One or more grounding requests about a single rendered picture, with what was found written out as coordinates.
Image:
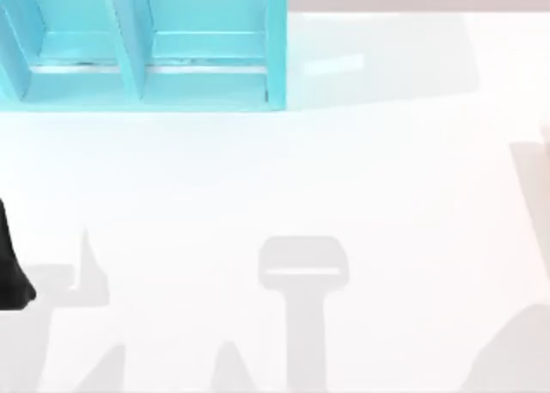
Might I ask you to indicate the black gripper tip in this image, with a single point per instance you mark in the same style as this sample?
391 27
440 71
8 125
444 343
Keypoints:
10 272

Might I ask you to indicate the light blue rack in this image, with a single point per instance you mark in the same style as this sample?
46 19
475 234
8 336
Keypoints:
206 83

